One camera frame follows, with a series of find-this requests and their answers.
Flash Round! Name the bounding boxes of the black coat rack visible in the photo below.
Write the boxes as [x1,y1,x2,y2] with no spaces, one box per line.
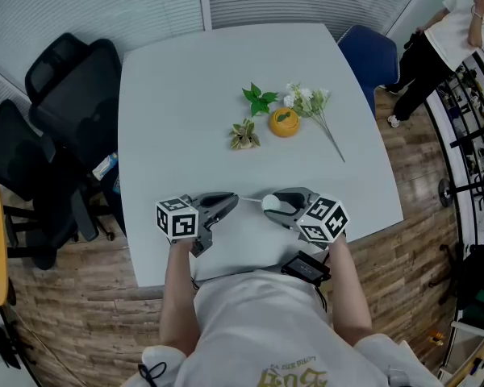
[427,242,469,306]

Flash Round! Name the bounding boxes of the small green potted plant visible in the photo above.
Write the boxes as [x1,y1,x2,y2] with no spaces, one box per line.
[241,81,279,119]

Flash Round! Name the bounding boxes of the blue white tissue pack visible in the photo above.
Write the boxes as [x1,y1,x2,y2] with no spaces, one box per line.
[91,151,120,181]

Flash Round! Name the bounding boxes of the blue chair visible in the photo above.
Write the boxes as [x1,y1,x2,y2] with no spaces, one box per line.
[337,24,400,119]

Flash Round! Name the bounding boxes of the black flat device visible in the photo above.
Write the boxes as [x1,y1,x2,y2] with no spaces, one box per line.
[281,250,332,286]

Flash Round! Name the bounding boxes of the black tripod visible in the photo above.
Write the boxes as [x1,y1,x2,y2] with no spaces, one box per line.
[0,324,37,372]

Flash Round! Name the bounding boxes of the white wooden crate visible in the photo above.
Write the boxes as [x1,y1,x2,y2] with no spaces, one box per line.
[437,319,484,387]

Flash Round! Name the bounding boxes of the black hanging garment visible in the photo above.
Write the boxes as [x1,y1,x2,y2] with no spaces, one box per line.
[457,242,484,312]

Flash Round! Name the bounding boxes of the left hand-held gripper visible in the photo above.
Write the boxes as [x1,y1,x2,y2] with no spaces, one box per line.
[155,192,240,258]

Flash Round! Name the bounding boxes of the person's white t-shirt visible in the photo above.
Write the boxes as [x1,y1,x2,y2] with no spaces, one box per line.
[139,268,444,387]

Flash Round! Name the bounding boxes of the white artificial flower bouquet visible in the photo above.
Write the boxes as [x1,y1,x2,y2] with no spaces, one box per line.
[282,81,346,164]

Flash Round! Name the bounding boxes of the black weight plate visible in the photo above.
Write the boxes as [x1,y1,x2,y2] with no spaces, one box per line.
[438,177,455,208]

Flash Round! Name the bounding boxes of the orange round pot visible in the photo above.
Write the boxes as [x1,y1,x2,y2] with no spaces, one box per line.
[269,107,302,139]

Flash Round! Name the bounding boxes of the small variegated potted plant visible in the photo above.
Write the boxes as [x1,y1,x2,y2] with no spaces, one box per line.
[228,118,262,152]

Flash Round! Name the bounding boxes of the person's right forearm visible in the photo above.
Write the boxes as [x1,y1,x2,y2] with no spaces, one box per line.
[326,234,374,346]

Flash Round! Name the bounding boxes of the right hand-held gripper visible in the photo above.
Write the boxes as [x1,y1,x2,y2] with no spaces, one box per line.
[263,187,351,252]

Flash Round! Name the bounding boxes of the person's left forearm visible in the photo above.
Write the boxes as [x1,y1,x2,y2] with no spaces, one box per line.
[157,239,205,356]

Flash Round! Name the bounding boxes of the black metal railing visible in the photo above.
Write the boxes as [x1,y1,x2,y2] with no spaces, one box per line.
[425,42,484,257]

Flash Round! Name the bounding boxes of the black mesh office chair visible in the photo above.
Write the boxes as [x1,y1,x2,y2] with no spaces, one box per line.
[0,98,116,272]
[23,32,125,185]

